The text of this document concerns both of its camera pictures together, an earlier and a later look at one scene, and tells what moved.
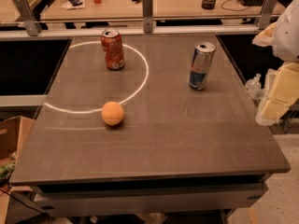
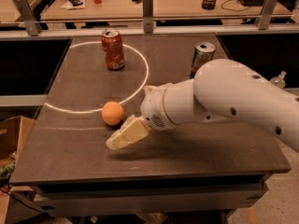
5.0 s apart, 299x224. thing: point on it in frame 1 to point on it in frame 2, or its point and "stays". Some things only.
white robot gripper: x=289 y=32 to x=152 y=107
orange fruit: x=112 y=113 stays
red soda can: x=113 y=50 stays
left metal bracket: x=33 y=27 stays
